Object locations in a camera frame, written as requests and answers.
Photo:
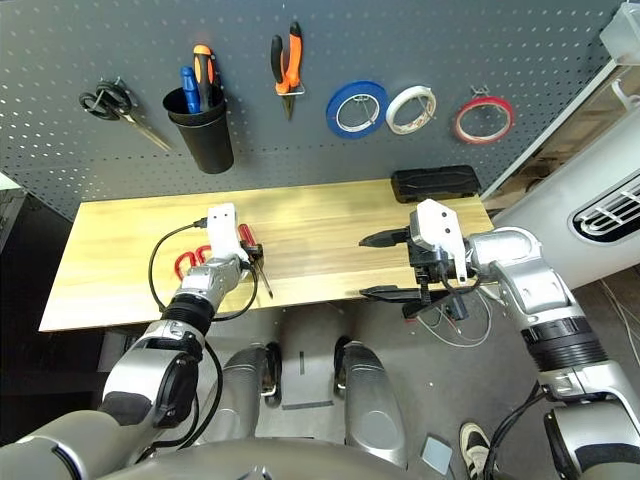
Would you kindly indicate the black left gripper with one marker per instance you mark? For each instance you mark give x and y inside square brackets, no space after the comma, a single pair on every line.
[244,250]

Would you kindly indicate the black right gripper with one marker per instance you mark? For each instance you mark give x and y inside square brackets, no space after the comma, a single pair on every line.
[427,280]

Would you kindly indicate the red tape roll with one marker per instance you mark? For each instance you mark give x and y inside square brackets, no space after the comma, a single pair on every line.
[462,132]

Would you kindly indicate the orange black pliers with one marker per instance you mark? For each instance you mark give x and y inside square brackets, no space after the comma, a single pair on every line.
[292,55]

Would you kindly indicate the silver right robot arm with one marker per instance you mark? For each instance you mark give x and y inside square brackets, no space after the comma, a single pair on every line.
[530,280]

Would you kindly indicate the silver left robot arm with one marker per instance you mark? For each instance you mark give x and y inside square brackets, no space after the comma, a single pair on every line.
[205,280]

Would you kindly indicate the dark grey pegboard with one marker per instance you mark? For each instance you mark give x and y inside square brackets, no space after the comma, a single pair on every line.
[350,30]

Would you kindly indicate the black table leg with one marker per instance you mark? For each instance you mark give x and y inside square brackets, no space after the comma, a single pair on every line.
[412,311]

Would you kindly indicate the black power adapter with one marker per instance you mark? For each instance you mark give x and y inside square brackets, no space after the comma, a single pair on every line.
[457,310]

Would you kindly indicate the black tool case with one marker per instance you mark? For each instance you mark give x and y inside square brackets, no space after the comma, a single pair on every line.
[435,184]

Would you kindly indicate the black plastic cup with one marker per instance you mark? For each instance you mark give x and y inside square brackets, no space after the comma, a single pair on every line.
[207,145]

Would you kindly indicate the silver left robot leg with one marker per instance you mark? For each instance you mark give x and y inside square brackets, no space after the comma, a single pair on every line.
[240,395]

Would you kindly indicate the silver robot leg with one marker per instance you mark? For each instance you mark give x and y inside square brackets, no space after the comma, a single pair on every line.
[372,410]
[240,395]

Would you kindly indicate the white tape roll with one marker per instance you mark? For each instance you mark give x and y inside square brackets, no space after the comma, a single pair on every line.
[392,122]

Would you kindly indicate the silver right robot leg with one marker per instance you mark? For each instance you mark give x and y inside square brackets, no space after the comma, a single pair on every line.
[372,410]

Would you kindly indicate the blue tape roll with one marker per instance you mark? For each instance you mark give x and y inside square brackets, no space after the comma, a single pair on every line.
[334,125]

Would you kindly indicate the grey square pad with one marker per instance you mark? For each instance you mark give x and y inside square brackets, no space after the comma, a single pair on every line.
[436,454]

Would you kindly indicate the silver double prong hook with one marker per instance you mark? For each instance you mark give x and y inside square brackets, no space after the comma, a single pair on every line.
[480,91]

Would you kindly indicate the white black sneaker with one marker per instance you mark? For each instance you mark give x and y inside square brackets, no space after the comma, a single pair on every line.
[475,450]

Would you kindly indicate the grey robot torso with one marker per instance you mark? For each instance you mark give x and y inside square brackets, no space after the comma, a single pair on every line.
[250,462]

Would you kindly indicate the clear plastic bin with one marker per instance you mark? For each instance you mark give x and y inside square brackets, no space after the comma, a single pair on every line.
[622,35]

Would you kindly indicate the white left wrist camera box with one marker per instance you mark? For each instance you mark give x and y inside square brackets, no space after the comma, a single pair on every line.
[225,230]

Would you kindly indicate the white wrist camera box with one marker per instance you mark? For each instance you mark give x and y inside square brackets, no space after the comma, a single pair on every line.
[225,230]
[440,225]

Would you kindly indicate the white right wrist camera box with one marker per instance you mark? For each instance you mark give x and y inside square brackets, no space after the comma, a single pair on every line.
[440,225]

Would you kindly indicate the white metal rack post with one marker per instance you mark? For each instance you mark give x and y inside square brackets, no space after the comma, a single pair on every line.
[550,130]

